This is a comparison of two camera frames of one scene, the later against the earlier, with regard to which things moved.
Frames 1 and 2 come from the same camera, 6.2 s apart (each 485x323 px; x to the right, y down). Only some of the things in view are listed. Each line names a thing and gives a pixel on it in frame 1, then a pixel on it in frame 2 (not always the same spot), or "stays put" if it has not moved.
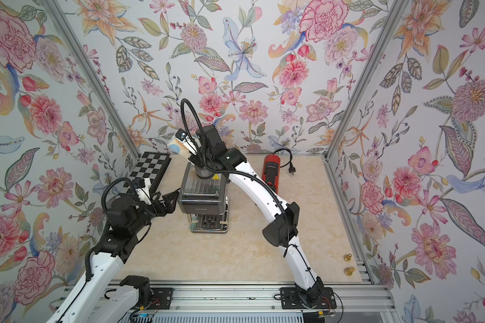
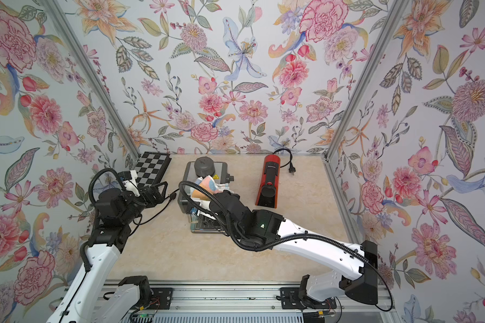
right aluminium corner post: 397,12 stays put
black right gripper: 197,161 to 223,198
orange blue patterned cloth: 178,153 to 209,182
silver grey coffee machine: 205,201 stays put
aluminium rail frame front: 370,300 stays put
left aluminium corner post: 93,77 stays put
